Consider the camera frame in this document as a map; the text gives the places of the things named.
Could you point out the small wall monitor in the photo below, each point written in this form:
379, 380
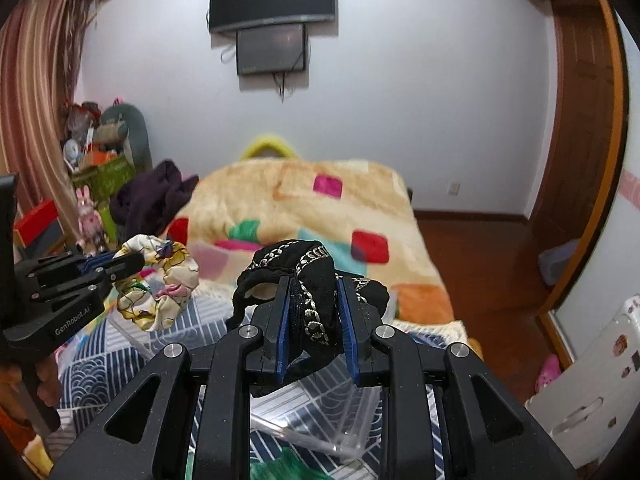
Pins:
273, 49

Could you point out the wooden door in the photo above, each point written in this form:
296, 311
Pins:
588, 135

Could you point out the dark purple clothing pile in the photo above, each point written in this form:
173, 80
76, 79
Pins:
149, 202

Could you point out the clear plastic storage box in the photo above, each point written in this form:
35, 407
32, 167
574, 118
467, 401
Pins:
324, 412

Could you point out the pink slipper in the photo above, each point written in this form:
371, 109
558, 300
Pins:
550, 370

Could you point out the wall power outlet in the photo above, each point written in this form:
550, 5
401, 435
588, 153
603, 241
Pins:
454, 188

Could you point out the pink bunny toy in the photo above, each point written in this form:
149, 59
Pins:
90, 222

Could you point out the yellow plush item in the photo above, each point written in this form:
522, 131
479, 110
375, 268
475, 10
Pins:
268, 146

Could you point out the pink heart wall decoration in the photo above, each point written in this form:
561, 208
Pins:
629, 188

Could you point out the red grey box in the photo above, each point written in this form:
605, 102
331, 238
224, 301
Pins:
39, 233

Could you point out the floral cream scrunchie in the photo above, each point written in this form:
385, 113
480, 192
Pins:
154, 297

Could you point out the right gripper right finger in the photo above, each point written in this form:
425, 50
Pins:
359, 319

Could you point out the striped pink curtain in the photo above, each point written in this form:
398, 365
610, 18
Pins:
41, 48

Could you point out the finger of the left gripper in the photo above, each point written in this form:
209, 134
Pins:
122, 267
91, 263

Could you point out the grey plush toy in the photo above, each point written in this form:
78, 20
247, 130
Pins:
122, 129

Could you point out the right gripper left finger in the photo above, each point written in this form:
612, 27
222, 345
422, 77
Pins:
269, 362

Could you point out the black chain-pattern scrunchie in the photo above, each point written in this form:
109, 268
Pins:
314, 325

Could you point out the green cardboard box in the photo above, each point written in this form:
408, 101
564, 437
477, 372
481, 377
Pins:
104, 181

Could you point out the plush patchwork blanket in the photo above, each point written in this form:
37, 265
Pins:
359, 210

